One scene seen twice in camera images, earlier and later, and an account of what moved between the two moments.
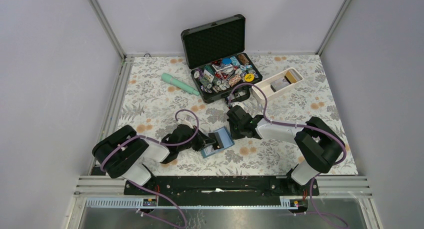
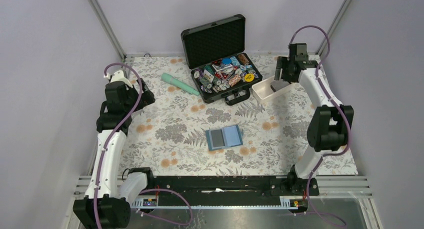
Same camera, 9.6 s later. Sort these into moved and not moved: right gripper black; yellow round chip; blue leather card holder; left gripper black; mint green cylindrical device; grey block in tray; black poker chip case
Moved: right gripper black; blue leather card holder; left gripper black
Not moved: grey block in tray; mint green cylindrical device; yellow round chip; black poker chip case
